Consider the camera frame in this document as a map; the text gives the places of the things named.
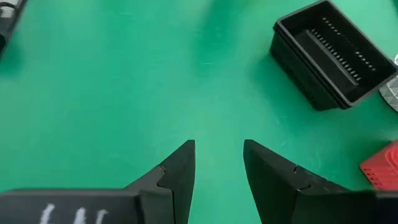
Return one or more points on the black table edge frame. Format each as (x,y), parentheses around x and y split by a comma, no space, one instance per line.
(7,21)

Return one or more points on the grey textured object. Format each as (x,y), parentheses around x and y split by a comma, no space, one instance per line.
(391,93)

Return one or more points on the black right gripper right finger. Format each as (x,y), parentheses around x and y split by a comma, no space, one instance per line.
(289,199)

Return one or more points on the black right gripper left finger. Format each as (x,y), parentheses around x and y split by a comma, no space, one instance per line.
(168,199)

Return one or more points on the black plastic slotted basket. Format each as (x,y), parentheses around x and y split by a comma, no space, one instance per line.
(335,56)
(295,74)

